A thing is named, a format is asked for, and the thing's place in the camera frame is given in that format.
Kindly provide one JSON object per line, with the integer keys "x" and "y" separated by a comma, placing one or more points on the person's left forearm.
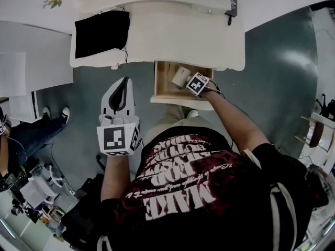
{"x": 115, "y": 176}

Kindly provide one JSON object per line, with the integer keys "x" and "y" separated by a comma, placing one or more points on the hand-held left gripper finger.
{"x": 131, "y": 102}
{"x": 106, "y": 102}

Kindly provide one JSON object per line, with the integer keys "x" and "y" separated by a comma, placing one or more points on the person's white shoe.
{"x": 193, "y": 113}

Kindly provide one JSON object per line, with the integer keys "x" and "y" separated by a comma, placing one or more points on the white box device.
{"x": 36, "y": 192}

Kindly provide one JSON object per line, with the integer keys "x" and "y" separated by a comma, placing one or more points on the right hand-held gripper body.
{"x": 197, "y": 84}

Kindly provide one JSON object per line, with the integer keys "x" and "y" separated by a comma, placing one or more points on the wooden chair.
{"x": 316, "y": 135}

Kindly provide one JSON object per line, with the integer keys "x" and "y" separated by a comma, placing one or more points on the person's beige trousers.
{"x": 172, "y": 121}

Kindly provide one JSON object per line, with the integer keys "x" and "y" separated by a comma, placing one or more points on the large white wooden drawer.
{"x": 163, "y": 85}

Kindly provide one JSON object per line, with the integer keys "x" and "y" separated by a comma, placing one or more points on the white dressing table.
{"x": 183, "y": 35}

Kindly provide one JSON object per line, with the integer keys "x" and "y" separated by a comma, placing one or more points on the person's right forearm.
{"x": 235, "y": 121}

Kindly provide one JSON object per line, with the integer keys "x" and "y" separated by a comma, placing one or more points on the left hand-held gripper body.
{"x": 115, "y": 137}

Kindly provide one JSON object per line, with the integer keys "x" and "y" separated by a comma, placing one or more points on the black office chair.
{"x": 78, "y": 216}

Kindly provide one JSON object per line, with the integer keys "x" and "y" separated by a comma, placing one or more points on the white cabinet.
{"x": 15, "y": 88}

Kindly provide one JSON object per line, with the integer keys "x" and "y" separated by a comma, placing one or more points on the person's black printed shirt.
{"x": 209, "y": 205}

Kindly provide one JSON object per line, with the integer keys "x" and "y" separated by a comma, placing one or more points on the black cloth pouch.
{"x": 102, "y": 33}

